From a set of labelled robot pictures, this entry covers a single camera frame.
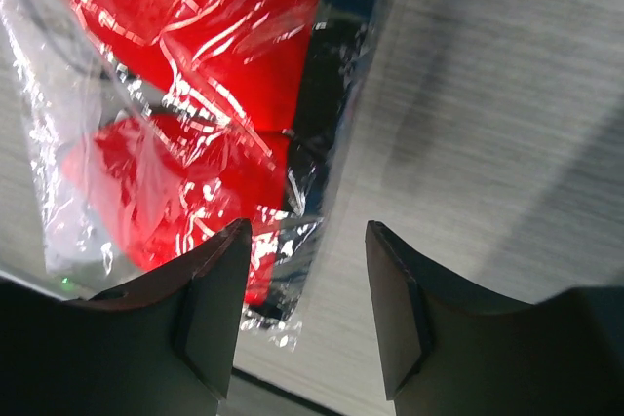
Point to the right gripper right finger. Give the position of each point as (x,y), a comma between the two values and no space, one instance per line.
(449,346)

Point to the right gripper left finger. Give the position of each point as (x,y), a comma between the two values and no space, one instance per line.
(160,344)

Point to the red garment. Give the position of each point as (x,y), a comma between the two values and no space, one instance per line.
(134,131)

